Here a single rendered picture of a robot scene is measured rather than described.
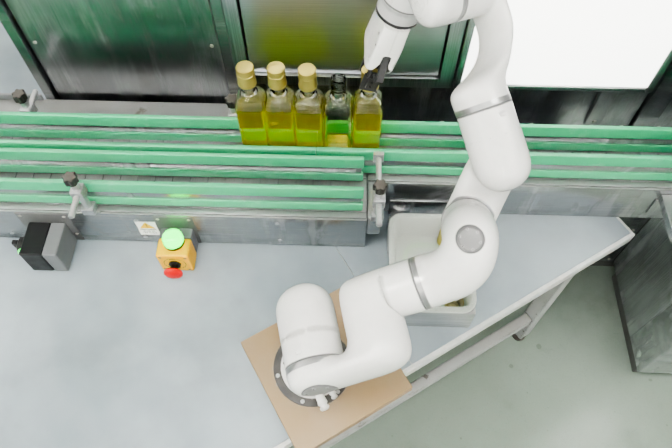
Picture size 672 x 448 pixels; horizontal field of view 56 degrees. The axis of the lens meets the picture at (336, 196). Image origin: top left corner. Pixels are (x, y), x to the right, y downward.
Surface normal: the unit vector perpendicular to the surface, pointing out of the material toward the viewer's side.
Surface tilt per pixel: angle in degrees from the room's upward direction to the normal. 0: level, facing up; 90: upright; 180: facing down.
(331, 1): 90
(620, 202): 90
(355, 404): 0
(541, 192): 90
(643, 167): 90
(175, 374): 0
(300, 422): 0
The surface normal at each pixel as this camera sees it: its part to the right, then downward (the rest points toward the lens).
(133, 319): 0.00, -0.52
